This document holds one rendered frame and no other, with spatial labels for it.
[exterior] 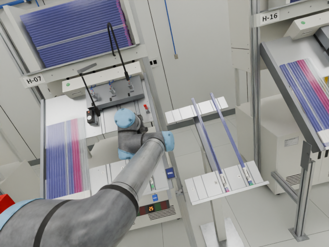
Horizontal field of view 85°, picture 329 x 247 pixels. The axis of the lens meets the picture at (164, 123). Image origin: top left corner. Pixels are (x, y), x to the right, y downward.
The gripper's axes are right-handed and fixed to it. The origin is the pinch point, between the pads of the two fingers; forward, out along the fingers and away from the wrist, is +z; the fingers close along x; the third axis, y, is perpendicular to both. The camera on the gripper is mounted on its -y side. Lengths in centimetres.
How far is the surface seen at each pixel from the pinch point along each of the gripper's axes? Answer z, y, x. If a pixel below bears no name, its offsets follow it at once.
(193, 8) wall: 102, 156, -83
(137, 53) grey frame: -2.1, 47.2, -8.3
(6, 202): 8, -19, 90
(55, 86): 15, 50, 55
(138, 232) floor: 63, -71, 32
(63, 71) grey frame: -3, 48, 37
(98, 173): -1.5, -15.5, 27.7
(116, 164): -1.2, -13.6, 17.2
